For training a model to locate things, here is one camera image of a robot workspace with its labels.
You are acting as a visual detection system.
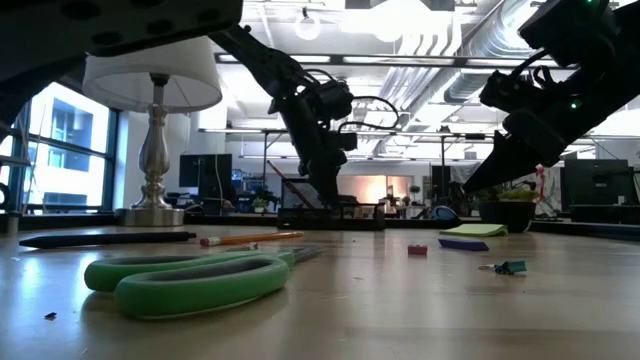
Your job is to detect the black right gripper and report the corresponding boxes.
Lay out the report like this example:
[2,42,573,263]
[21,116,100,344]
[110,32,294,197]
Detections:
[462,67,584,195]

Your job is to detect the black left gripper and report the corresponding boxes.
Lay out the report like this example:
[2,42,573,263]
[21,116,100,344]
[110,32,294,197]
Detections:
[269,79,359,207]

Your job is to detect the black mesh desk organizer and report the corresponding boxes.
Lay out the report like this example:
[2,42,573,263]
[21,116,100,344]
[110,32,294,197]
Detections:
[276,177,387,232]

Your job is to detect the green sticky note pad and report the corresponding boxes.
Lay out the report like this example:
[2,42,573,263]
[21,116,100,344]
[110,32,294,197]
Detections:
[439,222,509,239]

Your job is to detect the yellow pencil pink eraser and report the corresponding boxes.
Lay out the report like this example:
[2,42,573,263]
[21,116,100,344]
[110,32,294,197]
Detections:
[199,230,306,248]

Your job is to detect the teal binder clip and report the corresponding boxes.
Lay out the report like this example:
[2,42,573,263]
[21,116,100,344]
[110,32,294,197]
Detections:
[478,260,528,276]

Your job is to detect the green handled scissors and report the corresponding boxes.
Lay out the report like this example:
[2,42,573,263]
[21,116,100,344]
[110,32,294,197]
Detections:
[83,243,326,320]

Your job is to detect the black pen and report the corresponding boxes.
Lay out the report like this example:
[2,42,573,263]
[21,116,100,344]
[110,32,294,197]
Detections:
[18,230,198,250]

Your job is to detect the small potted green plant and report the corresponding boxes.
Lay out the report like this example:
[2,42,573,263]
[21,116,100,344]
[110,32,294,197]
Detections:
[476,180,540,234]

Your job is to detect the dark blue rounded object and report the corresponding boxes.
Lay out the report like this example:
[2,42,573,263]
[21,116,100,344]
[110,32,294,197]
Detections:
[430,203,459,222]

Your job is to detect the wide black monitor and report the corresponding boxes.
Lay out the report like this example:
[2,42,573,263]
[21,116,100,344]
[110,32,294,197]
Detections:
[563,158,635,207]

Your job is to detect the black monitor on stand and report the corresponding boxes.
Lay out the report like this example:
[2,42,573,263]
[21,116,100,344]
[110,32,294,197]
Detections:
[178,153,234,189]

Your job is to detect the white shade silver table lamp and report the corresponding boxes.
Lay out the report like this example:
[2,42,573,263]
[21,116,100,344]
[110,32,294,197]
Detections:
[82,35,224,228]

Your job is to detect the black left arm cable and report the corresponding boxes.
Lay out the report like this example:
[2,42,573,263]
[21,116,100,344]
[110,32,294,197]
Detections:
[339,94,401,134]

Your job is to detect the black aluminium table frame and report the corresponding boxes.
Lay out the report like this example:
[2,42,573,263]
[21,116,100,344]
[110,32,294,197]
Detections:
[0,209,640,243]

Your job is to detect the black overhead light rail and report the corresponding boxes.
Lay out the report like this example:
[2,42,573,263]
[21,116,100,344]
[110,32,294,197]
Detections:
[214,52,614,70]

